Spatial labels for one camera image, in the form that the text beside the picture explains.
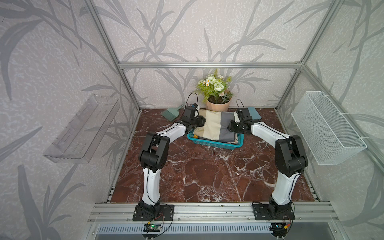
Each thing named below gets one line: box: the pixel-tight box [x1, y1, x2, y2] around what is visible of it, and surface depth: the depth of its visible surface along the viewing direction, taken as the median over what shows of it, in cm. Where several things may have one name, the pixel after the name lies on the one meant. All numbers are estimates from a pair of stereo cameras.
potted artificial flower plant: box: [194, 69, 235, 111], surface depth 95 cm
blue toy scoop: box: [248, 107, 262, 120], surface depth 122 cm
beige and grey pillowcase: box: [193, 109, 238, 144], surface depth 98 cm
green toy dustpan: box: [161, 104, 184, 122], surface depth 118 cm
